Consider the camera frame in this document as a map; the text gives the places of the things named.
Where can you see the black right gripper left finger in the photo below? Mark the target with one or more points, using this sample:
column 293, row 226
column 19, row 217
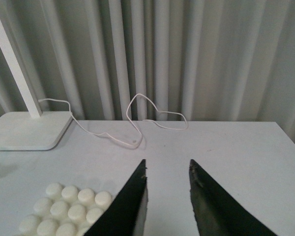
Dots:
column 127, row 213

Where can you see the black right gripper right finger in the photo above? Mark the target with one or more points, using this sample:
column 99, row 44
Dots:
column 216, row 212

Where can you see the white desk lamp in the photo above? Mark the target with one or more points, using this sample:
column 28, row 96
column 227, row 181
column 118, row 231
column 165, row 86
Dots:
column 33, row 129

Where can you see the grey pleated curtain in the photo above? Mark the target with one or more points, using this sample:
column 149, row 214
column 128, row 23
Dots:
column 216, row 60

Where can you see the white studded base plate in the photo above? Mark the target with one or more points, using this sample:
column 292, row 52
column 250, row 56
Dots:
column 65, row 211

